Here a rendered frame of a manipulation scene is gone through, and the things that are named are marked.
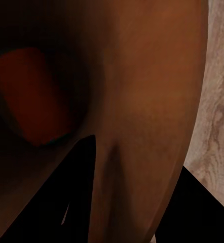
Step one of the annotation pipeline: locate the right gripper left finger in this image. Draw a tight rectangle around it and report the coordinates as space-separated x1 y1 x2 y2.
0 135 96 243

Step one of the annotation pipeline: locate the trash can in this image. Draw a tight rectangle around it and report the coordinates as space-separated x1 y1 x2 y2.
0 0 209 243

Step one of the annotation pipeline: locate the can of soda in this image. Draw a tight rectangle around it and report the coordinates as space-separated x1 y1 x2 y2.
0 42 76 149

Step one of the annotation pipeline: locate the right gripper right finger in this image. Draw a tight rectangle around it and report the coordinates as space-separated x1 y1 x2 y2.
155 166 224 243

